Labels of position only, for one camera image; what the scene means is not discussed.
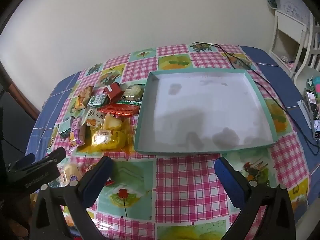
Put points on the white printed cloth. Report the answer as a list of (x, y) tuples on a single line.
[(295, 2)]

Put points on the white packet orange fruit print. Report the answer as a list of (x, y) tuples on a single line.
[(93, 117)]

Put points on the dark cabinet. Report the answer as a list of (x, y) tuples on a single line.
[(12, 130)]

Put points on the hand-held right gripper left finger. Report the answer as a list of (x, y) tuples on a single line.
[(100, 177)]

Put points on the red orange patterned wrapper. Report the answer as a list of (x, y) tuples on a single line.
[(117, 110)]

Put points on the pink checked plastic tablecloth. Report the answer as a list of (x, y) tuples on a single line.
[(180, 180)]

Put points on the purple snack packet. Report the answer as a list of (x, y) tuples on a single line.
[(77, 135)]

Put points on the green-trimmed clear cake packet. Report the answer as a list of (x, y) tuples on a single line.
[(133, 91)]

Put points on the yellow packet white label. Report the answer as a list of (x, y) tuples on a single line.
[(110, 140)]

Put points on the orange yellow snack packet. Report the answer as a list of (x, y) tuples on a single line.
[(81, 100)]

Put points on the small green snack packet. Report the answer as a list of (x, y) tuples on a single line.
[(65, 132)]

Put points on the colourful printed boxes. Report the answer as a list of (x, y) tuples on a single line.
[(312, 105)]

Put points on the teal cardboard tray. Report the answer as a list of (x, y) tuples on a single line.
[(200, 110)]

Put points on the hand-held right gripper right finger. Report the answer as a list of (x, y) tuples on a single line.
[(230, 180)]

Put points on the green white snack packet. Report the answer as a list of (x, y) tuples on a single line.
[(98, 100)]

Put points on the red snack box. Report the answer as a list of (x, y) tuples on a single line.
[(113, 91)]

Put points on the white wooden shelf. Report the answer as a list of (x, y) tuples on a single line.
[(290, 22)]

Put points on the brown wooden rail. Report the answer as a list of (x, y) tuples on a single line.
[(15, 90)]

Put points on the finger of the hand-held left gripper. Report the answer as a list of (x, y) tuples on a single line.
[(23, 162), (42, 166)]

